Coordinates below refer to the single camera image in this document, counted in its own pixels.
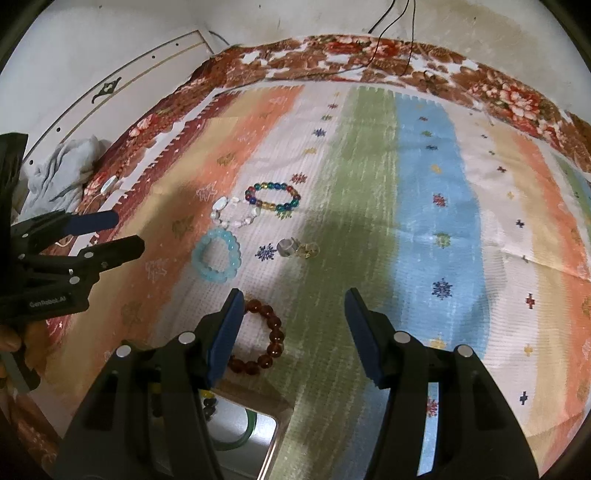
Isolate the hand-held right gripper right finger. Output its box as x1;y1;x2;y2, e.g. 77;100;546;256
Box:
345;287;541;480

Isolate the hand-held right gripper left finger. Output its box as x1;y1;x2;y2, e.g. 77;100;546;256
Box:
55;288;245;480

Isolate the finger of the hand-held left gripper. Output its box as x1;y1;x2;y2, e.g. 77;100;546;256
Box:
21;234;145;288
11;210;120;245

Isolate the amber red bead bracelet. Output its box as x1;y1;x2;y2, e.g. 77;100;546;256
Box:
227;298;286;376

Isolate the light blue bead bracelet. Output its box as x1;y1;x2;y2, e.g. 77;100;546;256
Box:
191;227;243;281

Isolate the green jade bangle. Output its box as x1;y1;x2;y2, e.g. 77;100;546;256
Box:
245;411;260;450

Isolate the metal tin box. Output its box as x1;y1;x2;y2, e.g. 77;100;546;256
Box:
198;388;296;480

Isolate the white stone bracelet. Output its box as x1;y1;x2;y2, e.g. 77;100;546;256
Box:
212;196;262;229

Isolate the multicolour glass bead bracelet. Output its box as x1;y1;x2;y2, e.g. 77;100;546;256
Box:
245;181;302;215

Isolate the person's left hand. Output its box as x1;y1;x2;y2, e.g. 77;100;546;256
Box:
0;324;24;386

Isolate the grey crumpled cloth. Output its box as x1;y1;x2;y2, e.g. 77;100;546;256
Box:
25;135;109;210

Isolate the striped pastel blanket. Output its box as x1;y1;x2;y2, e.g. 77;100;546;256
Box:
46;83;591;480

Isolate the white bed headboard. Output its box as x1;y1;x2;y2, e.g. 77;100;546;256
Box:
21;30;227;167

